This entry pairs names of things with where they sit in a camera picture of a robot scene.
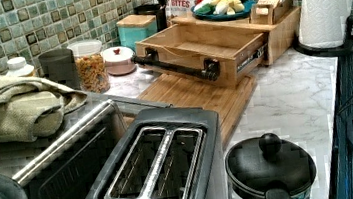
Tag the bamboo drawer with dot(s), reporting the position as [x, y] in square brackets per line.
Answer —
[238, 51]

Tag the bamboo drawer cabinet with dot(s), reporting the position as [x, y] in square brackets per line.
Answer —
[280, 35]

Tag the bamboo cutting board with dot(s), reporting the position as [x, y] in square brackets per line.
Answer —
[229, 103]

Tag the black two-slot toaster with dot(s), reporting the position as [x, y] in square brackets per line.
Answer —
[166, 153]

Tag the pink ceramic lidded bowl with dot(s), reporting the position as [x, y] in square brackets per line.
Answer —
[118, 60]

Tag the teal canister with bamboo lid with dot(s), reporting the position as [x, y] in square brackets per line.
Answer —
[136, 28]

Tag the black utensil holder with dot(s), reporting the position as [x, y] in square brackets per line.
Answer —
[154, 10]

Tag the clear jar of colourful cereal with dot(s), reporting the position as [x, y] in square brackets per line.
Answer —
[90, 65]

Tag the plush watermelon slice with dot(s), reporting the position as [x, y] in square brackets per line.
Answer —
[201, 3]

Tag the black pot with lid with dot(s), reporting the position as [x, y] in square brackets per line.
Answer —
[269, 167]

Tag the plush peeled banana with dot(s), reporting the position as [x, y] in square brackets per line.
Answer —
[228, 7]

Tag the teal plate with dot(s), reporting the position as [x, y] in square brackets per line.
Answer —
[239, 15]

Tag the dark grey cup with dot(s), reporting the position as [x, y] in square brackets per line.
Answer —
[59, 66]

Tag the wooden tea bag organiser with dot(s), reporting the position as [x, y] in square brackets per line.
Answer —
[269, 12]

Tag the white-capped pill bottle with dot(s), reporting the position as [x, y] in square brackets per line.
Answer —
[19, 67]

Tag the beige folded towel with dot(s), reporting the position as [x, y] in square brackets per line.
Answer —
[32, 107]

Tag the silver toaster oven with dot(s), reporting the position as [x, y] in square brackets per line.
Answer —
[65, 164]

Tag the black paper towel holder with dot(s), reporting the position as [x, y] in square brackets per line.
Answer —
[344, 49]

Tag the white paper towel roll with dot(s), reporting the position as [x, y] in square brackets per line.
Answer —
[323, 23]

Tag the black pipe drawer handle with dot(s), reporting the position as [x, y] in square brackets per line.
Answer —
[211, 70]

